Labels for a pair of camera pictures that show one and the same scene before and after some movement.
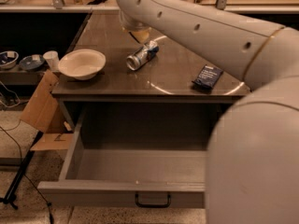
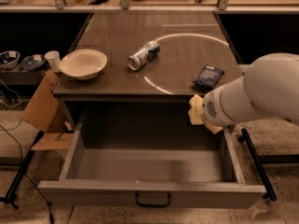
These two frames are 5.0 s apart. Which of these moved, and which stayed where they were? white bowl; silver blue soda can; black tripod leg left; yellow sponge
Moved: yellow sponge
Stayed: black tripod leg left; white bowl; silver blue soda can
